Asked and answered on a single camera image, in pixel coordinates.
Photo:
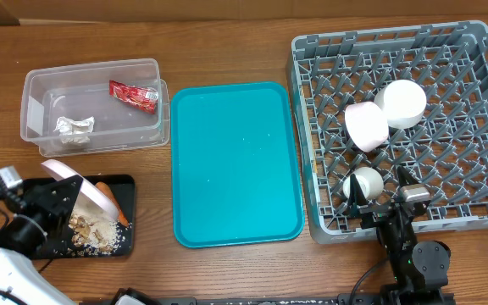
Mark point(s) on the orange carrot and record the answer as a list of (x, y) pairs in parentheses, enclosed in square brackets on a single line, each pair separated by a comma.
[(105, 189)]

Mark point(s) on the grey dishwasher rack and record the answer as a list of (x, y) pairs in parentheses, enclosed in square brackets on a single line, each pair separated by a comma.
[(447, 149)]

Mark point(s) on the large white plate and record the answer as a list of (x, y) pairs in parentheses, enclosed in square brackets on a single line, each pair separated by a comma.
[(60, 171)]

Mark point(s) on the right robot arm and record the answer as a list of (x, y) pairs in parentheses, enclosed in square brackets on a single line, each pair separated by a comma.
[(419, 267)]

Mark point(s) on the teal plastic serving tray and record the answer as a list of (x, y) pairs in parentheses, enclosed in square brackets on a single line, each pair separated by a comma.
[(235, 175)]

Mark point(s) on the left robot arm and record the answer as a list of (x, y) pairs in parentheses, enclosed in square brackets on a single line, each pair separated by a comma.
[(20, 282)]

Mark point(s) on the peanut shell scraps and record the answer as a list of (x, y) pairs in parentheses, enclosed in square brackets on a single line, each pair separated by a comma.
[(95, 231)]

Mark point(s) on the white bowl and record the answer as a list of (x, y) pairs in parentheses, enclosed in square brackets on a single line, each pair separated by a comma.
[(403, 103)]

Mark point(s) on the black plastic tray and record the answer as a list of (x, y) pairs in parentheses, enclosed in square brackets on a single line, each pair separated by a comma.
[(123, 188)]

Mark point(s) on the small pink plate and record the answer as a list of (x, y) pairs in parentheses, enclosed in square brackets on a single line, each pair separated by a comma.
[(366, 125)]

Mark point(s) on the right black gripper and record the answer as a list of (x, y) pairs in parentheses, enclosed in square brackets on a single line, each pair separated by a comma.
[(374, 213)]

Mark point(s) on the red snack wrapper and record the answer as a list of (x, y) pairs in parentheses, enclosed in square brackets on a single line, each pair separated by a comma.
[(142, 98)]

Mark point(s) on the white tissue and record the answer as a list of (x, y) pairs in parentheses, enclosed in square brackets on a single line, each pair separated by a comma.
[(74, 132)]

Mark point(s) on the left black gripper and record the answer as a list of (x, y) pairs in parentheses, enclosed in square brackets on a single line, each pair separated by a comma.
[(48, 192)]

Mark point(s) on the clear plastic bin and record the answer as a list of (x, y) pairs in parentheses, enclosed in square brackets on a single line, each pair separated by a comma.
[(82, 90)]

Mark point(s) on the white cup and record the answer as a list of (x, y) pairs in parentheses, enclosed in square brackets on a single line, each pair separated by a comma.
[(370, 181)]

